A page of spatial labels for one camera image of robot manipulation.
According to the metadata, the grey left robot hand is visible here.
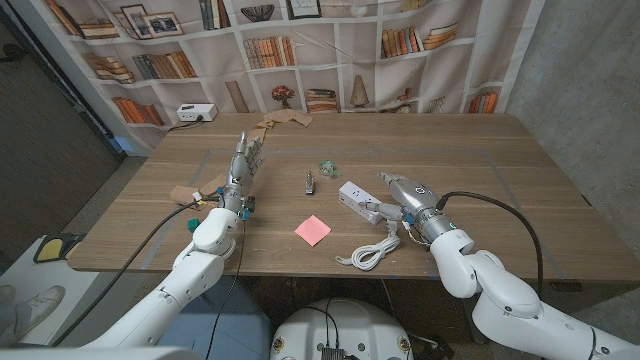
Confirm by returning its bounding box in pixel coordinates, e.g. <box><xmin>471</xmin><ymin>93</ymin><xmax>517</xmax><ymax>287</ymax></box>
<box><xmin>217</xmin><ymin>131</ymin><xmax>265</xmax><ymax>221</ymax></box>

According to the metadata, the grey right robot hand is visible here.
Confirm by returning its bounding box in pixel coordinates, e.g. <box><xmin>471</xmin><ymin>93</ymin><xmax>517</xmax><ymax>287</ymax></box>
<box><xmin>358</xmin><ymin>172</ymin><xmax>457</xmax><ymax>244</ymax></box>

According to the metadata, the white power strip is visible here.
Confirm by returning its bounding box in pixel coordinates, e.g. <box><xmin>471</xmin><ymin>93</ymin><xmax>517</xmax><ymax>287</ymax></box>
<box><xmin>338</xmin><ymin>180</ymin><xmax>389</xmax><ymax>226</ymax></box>

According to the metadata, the beige nylon stocking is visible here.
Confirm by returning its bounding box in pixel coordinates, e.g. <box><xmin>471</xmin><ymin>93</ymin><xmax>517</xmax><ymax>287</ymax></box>
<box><xmin>169</xmin><ymin>108</ymin><xmax>314</xmax><ymax>209</ymax></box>

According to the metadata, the white power cord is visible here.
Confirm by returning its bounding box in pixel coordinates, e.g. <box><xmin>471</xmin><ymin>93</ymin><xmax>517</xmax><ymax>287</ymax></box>
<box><xmin>334</xmin><ymin>219</ymin><xmax>402</xmax><ymax>272</ymax></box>

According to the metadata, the pink sticky note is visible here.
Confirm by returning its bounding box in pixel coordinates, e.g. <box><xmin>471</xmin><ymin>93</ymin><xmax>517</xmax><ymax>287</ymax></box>
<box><xmin>294</xmin><ymin>214</ymin><xmax>333</xmax><ymax>248</ymax></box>

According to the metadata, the white socket box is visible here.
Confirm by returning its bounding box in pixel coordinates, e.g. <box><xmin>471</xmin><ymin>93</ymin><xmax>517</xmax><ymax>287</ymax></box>
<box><xmin>176</xmin><ymin>103</ymin><xmax>219</xmax><ymax>123</ymax></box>

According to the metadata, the printed bookshelf backdrop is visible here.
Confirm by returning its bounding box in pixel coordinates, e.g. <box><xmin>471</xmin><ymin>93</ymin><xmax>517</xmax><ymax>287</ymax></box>
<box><xmin>9</xmin><ymin>0</ymin><xmax>546</xmax><ymax>151</ymax></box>

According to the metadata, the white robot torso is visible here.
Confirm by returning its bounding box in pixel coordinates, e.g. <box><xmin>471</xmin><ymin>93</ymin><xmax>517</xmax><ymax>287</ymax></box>
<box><xmin>269</xmin><ymin>298</ymin><xmax>415</xmax><ymax>360</ymax></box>

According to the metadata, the white sneaker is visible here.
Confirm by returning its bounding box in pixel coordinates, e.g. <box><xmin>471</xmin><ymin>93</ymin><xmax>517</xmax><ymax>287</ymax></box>
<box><xmin>0</xmin><ymin>284</ymin><xmax>67</xmax><ymax>347</ymax></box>

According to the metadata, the black socket box cable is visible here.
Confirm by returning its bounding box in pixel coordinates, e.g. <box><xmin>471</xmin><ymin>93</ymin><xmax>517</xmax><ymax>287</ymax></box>
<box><xmin>167</xmin><ymin>115</ymin><xmax>205</xmax><ymax>133</ymax></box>

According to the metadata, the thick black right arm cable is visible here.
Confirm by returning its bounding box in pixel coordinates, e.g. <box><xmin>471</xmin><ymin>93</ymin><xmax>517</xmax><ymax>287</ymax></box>
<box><xmin>435</xmin><ymin>191</ymin><xmax>545</xmax><ymax>300</ymax></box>

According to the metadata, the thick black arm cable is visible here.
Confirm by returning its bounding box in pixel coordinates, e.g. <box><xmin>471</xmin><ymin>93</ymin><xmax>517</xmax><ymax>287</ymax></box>
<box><xmin>435</xmin><ymin>191</ymin><xmax>545</xmax><ymax>300</ymax></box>
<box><xmin>49</xmin><ymin>197</ymin><xmax>222</xmax><ymax>347</ymax></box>

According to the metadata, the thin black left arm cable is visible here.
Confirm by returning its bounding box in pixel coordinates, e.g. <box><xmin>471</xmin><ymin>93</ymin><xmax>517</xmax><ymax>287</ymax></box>
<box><xmin>204</xmin><ymin>217</ymin><xmax>247</xmax><ymax>360</ymax></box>

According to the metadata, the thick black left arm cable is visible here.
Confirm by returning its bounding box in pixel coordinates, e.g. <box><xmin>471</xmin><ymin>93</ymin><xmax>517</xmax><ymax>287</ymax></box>
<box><xmin>49</xmin><ymin>197</ymin><xmax>222</xmax><ymax>347</ymax></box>

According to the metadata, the black torso cable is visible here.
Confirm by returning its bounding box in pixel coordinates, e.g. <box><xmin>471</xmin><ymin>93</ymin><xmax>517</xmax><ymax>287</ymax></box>
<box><xmin>298</xmin><ymin>298</ymin><xmax>342</xmax><ymax>350</ymax></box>

